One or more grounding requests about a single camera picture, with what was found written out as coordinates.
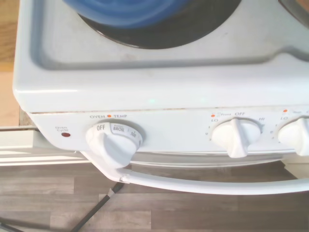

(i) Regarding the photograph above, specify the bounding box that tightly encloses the white electric stove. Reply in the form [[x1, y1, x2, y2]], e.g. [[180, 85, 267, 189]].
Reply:
[[12, 0, 309, 170]]

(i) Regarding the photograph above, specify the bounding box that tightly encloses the white burner knob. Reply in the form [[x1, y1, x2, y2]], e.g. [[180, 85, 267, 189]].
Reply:
[[277, 117, 309, 157], [211, 117, 263, 159]]

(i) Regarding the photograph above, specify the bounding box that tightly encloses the black coil burner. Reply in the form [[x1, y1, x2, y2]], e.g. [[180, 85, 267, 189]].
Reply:
[[76, 9, 223, 49]]

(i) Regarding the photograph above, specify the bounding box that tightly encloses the white oven temperature knob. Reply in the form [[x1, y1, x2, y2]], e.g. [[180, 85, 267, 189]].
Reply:
[[84, 122, 147, 169]]

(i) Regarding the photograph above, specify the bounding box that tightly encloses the black cable on floor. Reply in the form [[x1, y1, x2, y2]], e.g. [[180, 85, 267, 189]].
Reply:
[[0, 181, 126, 232]]

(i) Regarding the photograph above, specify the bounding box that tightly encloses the white oven door handle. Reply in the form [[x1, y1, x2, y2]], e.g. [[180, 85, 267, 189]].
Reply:
[[82, 151, 309, 195]]

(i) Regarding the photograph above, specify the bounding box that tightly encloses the blue kettle with black handle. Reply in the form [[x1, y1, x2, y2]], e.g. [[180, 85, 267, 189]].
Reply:
[[62, 0, 179, 29]]

